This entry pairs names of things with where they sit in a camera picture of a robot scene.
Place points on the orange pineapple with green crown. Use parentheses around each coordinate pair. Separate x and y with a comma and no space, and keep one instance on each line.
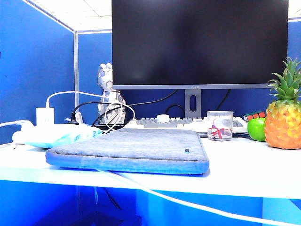
(283,127)

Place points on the gray felt laptop bag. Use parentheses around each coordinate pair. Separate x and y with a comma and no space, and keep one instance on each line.
(131,146)

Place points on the white round keyboard knob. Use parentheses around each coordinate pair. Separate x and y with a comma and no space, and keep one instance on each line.
(163,118)

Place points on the white gray keyboard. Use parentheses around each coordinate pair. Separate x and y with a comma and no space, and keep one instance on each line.
(185,122)

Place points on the gray monitor stand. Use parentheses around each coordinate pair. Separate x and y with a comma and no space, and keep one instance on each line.
(192,101)

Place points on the silver armored fist figurine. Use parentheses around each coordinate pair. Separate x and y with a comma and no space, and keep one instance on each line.
(105,75)

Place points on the clear glass cup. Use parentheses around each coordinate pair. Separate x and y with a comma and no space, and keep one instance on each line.
(219,127)

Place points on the black power plug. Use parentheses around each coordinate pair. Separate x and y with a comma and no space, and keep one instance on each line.
(74,117)

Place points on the light blue tissue pack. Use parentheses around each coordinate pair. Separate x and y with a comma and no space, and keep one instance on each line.
(68,137)

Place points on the black computer monitor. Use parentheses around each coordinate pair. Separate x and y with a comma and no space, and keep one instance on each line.
(200,42)

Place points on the rubik's cube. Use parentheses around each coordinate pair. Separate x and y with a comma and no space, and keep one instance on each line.
(255,115)

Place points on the white charger adapter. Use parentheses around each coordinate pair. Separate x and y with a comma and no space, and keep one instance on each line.
(44,116)

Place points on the green apple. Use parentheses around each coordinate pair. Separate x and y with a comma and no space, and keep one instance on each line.
(256,129)

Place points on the white power strip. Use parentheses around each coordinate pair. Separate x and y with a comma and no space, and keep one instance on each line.
(30,136)

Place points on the white partition frame post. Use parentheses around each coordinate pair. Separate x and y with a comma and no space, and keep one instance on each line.
(76,70)

